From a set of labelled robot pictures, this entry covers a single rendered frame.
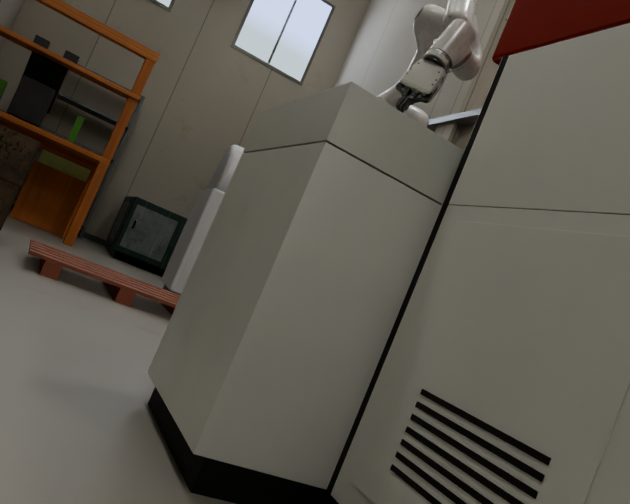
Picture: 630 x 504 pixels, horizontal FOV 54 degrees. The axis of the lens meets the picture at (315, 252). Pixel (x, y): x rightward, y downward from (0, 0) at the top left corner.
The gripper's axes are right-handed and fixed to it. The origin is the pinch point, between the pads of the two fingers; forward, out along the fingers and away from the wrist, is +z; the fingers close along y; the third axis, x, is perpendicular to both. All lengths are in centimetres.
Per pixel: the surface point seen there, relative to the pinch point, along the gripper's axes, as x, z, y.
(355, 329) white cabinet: 0, 60, -27
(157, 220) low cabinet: -463, -17, 379
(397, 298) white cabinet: -2, 48, -31
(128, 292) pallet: -185, 79, 154
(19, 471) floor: 32, 123, -2
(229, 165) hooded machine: -297, -64, 238
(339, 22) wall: -583, -469, 462
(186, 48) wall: -504, -259, 575
